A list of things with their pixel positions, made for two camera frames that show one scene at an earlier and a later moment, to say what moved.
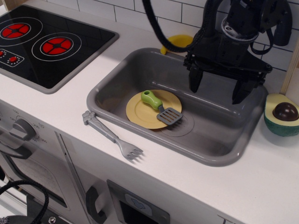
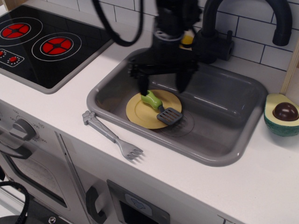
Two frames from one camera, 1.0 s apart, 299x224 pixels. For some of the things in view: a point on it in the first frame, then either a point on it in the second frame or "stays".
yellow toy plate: [143, 114] stays
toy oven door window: [36, 171] stays
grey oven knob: [23, 129] stays
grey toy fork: [127, 151] stays
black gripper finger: [195, 76] to [143, 83]
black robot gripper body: [226, 53] to [165, 56]
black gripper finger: [241, 89] to [183, 78]
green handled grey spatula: [169, 115] stays
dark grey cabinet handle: [91, 195] stays
